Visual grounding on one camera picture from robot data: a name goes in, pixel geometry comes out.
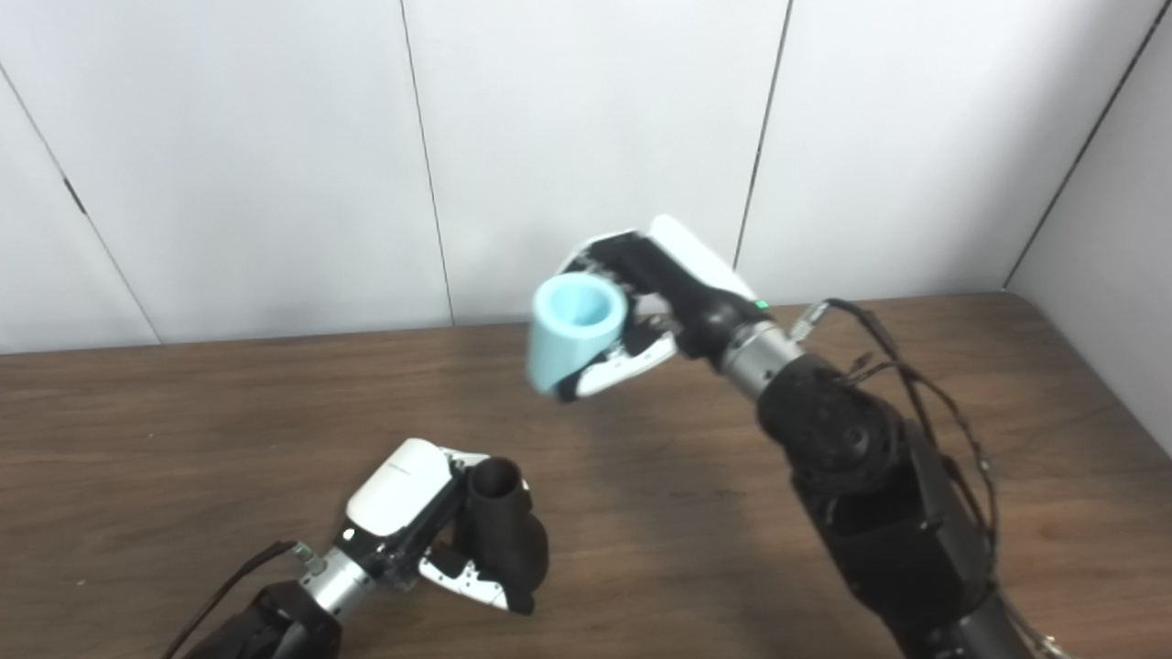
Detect right arm thin braided cable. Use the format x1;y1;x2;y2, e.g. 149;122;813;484
842;351;994;541

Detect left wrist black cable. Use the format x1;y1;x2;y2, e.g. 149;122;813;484
160;540;321;659

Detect right wrist thick black cable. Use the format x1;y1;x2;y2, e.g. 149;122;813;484
789;297;999;559

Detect black flared nozzle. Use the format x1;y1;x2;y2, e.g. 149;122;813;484
467;457;550;616

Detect light blue cylinder cup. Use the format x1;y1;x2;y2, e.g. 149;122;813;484
526;273;630;396

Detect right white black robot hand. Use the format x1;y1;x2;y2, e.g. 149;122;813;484
552;215;775;404

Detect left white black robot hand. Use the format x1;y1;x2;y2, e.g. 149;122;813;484
331;438;537;616

